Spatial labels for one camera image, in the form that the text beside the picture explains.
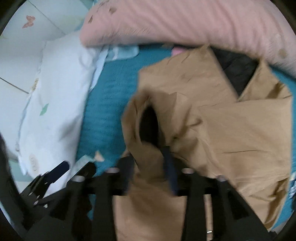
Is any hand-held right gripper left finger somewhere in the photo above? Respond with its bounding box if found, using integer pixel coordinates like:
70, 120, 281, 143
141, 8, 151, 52
25, 157, 138, 241

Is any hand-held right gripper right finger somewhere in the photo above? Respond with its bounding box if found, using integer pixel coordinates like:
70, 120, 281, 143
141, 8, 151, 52
161, 145, 272, 241

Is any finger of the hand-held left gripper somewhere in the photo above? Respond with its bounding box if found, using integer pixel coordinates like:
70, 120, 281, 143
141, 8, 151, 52
66, 162, 97, 185
20, 161, 70, 207

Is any tan coat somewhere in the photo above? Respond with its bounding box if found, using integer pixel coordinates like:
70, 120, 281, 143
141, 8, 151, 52
113, 44, 294, 241

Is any teal printed blanket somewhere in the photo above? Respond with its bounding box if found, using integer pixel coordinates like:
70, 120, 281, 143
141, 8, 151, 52
76, 44, 296, 233

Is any white pillow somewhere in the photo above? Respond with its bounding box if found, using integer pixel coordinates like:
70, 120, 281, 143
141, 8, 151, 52
16, 31, 110, 184

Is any light blue cloth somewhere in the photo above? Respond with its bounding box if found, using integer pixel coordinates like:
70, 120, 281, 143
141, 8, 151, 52
106, 45, 139, 61

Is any pink pillow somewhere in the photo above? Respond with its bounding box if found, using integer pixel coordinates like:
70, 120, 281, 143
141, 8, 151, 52
80, 0, 296, 75

